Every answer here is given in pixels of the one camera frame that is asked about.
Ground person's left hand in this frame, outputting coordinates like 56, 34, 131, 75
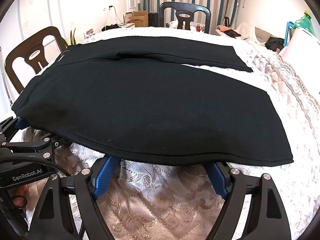
11, 185, 28, 209

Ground cardboard boxes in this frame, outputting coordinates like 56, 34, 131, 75
123, 11, 149, 27

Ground black pants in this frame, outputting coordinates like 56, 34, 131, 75
12, 36, 293, 166

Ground black clothes pile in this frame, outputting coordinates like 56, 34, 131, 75
265, 36, 285, 53

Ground green plastic bottle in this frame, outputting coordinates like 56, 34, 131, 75
293, 10, 316, 36

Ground dark brown wooden chair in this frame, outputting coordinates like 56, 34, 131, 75
4, 26, 67, 94

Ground green potted plant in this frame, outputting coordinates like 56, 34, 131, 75
64, 29, 76, 47

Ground black chair at bed end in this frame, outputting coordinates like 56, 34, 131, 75
158, 2, 211, 34

